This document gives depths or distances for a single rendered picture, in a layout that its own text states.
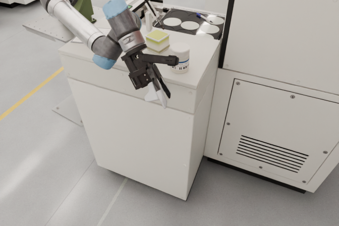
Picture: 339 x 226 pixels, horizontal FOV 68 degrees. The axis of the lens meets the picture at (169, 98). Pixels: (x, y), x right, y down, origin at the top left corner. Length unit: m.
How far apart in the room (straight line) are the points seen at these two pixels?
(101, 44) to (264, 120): 0.91
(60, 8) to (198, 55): 0.56
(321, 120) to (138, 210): 1.12
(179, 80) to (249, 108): 0.55
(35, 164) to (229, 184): 1.35
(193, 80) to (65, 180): 1.25
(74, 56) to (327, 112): 1.14
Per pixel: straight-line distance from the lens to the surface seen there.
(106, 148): 1.52
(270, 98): 1.30
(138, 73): 0.76
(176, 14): 1.55
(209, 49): 1.09
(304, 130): 1.42
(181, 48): 0.90
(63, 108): 2.32
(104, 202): 1.73
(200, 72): 0.95
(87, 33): 0.95
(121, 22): 0.77
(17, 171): 2.06
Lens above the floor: 1.53
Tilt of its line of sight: 43 degrees down
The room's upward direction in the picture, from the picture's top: straight up
